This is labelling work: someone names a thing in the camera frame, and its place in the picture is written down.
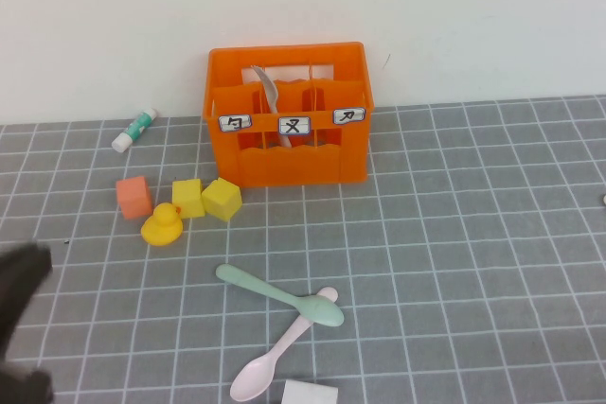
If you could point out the grey plastic fork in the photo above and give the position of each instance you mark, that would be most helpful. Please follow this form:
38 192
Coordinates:
271 89

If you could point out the mint green plastic spoon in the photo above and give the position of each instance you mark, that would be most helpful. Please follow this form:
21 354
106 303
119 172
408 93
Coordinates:
322 311

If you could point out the pink plastic spoon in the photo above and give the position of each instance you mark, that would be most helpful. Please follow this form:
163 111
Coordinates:
251 380

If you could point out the orange plastic cutlery holder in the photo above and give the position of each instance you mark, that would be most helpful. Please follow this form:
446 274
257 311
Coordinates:
289 170

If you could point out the white label reading 叉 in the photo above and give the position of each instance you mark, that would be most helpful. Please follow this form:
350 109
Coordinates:
293 125

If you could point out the white label reading 刀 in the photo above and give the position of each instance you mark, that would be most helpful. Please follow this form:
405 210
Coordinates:
348 116

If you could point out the yellow foam cube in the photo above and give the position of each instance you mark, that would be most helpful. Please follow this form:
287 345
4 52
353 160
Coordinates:
187 197
221 200

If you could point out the white label reading 勺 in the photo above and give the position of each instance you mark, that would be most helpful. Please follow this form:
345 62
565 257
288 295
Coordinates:
234 123

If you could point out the yellow rubber duck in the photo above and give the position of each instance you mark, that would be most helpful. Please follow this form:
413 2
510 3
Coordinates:
162 230

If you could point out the orange foam cube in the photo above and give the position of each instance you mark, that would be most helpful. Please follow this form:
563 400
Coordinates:
134 198

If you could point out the white green glue stick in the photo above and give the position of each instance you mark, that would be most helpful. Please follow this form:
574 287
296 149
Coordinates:
135 128

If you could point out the white paper sheet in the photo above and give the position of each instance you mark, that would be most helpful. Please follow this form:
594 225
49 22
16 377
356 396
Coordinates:
310 393

